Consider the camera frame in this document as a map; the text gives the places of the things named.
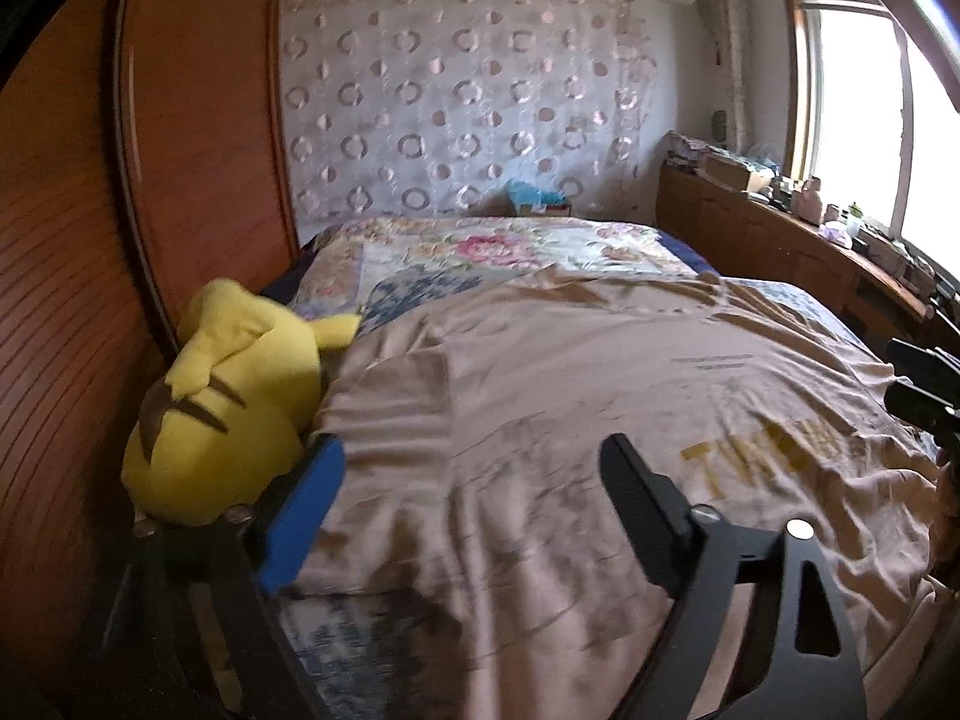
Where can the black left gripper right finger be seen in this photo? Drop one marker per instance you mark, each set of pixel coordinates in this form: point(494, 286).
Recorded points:
point(652, 512)

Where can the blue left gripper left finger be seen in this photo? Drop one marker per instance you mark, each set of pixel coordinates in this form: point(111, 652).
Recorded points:
point(290, 512)

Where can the beige printed t-shirt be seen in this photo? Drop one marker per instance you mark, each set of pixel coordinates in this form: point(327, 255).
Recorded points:
point(600, 419)

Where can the yellow plush toy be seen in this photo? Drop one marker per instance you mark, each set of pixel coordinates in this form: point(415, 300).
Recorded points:
point(230, 414)

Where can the blue floral bedspread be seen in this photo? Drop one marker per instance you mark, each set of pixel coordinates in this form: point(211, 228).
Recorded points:
point(465, 254)

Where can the pink ceramic figurine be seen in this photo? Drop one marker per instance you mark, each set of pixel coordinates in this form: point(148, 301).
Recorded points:
point(806, 203)

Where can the long wooden sideboard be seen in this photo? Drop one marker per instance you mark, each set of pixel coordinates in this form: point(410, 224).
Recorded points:
point(742, 238)

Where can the cardboard box on sideboard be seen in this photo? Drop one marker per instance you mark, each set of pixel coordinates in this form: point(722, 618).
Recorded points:
point(735, 174)

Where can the teal item in box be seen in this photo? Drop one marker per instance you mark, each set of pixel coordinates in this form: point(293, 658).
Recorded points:
point(527, 200)

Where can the wooden sliding wardrobe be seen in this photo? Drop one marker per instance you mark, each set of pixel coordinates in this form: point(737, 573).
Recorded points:
point(141, 157)

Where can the sheer circle-patterned curtain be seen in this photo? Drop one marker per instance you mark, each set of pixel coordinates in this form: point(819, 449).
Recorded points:
point(435, 107)

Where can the tied beige window curtain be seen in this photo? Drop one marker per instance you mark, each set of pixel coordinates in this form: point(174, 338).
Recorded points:
point(732, 39)

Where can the window with wooden frame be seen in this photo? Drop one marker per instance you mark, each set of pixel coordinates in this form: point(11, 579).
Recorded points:
point(873, 127)

